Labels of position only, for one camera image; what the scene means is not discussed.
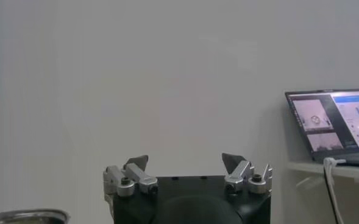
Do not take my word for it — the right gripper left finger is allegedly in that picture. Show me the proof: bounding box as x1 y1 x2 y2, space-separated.
102 154 159 197

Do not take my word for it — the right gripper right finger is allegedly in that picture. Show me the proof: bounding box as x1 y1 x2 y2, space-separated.
221 152 273 195

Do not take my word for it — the stainless steel steamer basket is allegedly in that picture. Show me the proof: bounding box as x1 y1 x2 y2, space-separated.
0 208 71 224

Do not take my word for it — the white side table with laptop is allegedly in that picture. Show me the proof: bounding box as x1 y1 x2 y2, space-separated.
287 160 359 195

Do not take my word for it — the laptop screen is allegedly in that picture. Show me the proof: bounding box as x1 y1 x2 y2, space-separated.
285 88 359 167

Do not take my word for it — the white charger cable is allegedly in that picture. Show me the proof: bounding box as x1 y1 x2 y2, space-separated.
323 157 347 224

